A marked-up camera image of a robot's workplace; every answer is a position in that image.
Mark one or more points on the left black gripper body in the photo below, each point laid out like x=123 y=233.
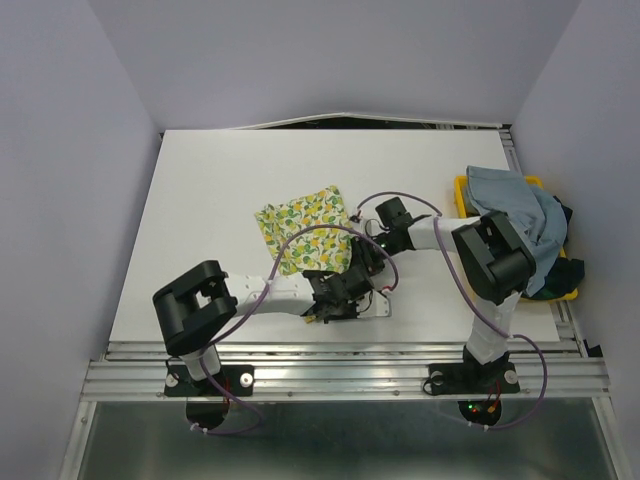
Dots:
x=346 y=309

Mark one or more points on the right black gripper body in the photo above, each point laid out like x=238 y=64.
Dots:
x=369 y=255

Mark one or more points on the lemon print skirt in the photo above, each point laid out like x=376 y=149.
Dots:
x=308 y=232

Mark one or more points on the light blue denim skirt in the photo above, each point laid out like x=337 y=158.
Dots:
x=502 y=191

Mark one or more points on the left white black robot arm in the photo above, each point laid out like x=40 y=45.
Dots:
x=195 y=307

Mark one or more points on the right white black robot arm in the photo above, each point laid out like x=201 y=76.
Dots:
x=491 y=267

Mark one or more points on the yellow plastic tray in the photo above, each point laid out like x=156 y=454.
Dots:
x=465 y=209

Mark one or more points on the dark green skirt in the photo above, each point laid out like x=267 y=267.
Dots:
x=555 y=276

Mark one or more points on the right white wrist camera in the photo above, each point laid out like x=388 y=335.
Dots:
x=368 y=226

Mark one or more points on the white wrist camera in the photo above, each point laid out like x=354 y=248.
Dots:
x=368 y=226
x=373 y=305

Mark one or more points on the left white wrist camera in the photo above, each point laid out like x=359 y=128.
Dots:
x=373 y=305

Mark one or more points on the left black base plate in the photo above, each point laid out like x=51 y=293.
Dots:
x=207 y=409

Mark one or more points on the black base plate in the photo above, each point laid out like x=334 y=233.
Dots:
x=479 y=388
x=207 y=409

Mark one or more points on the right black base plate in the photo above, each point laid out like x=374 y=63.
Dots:
x=479 y=388

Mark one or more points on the aluminium rail frame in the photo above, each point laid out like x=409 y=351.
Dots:
x=344 y=400

